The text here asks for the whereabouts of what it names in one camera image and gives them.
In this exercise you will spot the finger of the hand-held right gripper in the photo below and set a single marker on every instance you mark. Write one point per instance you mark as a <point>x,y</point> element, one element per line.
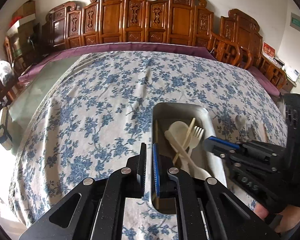
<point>220,145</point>

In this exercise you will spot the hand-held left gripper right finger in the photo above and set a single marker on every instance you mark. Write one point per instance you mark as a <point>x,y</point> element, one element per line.
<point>155,170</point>

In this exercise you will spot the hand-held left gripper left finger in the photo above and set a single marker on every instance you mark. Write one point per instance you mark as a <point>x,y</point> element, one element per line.
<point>142,165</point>

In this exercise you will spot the white plastic fork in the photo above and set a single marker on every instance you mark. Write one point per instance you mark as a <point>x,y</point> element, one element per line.
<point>197,134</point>

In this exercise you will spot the white oval-bowl plastic spoon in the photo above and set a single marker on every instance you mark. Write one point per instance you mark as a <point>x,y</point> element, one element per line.
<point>173,142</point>

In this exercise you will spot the white round-bowl plastic spoon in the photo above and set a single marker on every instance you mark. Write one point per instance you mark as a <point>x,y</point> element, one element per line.
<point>177,130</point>

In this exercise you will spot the grey metal tin box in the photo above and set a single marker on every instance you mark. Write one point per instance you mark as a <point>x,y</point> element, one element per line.
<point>172,113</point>

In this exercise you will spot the person's right hand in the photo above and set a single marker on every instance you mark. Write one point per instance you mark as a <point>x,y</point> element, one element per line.
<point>261,210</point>

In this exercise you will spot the blue floral tablecloth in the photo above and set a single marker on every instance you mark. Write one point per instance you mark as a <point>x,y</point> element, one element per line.
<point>95,110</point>

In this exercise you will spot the short purple seat cushion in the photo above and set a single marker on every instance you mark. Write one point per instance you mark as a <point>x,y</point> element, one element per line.
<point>265,80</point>

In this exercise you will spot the red card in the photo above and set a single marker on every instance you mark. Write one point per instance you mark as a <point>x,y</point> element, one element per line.
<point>268,50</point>

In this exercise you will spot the carved wooden armchair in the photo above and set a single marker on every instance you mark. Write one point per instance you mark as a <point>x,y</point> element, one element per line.
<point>237,37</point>

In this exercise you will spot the long purple seat cushion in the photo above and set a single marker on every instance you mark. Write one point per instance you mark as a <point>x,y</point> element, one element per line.
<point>115,48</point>

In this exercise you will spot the carved wooden sofa bench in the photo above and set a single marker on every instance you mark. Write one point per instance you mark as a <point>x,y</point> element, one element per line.
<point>115,17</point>

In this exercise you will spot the dark wooden chair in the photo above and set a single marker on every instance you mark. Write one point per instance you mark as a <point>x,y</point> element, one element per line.
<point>0,87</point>

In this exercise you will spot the plastic bag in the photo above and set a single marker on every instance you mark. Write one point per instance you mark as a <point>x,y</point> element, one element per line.
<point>3,67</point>

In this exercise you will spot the cardboard box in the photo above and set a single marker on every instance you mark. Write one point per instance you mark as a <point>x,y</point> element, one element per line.
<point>25,8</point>

